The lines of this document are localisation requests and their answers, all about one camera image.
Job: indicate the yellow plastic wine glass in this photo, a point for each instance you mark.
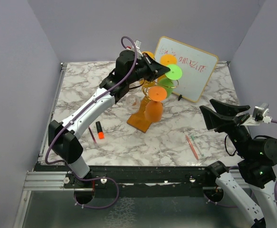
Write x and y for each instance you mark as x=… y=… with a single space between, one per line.
x=146 y=76
x=166 y=60

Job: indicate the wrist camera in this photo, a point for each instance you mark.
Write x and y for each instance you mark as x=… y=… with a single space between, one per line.
x=259 y=116
x=138 y=50

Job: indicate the yellow plastic wine glass front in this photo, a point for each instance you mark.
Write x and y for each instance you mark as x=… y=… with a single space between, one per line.
x=166 y=60

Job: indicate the clear wine glass front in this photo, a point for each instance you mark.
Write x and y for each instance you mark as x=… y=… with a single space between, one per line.
x=133 y=102

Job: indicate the dark red pen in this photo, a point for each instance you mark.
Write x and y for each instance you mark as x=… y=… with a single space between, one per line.
x=92 y=135

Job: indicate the orange black highlighter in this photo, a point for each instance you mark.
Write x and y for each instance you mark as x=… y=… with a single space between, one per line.
x=99 y=130

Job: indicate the white green marker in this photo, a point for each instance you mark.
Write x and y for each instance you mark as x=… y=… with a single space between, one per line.
x=197 y=146

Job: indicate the gold wire wine glass rack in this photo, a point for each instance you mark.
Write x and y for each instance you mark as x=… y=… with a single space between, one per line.
x=138 y=120

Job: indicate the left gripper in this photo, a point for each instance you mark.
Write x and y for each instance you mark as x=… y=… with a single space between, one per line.
x=155 y=68

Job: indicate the orange plastic wine glass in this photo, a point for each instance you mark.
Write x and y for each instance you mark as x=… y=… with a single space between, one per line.
x=154 y=109

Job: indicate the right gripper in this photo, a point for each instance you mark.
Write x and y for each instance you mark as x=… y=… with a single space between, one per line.
x=222 y=122

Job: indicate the green plastic wine glass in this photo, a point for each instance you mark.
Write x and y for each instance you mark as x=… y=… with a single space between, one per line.
x=174 y=74

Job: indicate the yellow framed whiteboard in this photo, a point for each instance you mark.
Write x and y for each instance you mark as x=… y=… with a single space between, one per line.
x=197 y=66

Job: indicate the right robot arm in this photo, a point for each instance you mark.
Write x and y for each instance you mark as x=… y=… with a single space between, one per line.
x=258 y=154

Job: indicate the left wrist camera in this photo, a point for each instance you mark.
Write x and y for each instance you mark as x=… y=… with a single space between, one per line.
x=138 y=50

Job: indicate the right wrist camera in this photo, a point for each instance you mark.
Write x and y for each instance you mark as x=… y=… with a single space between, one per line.
x=259 y=116

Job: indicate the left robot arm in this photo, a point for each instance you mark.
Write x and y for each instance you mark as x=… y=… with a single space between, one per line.
x=63 y=137

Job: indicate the black front rail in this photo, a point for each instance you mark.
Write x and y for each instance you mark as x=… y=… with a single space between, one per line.
x=131 y=181

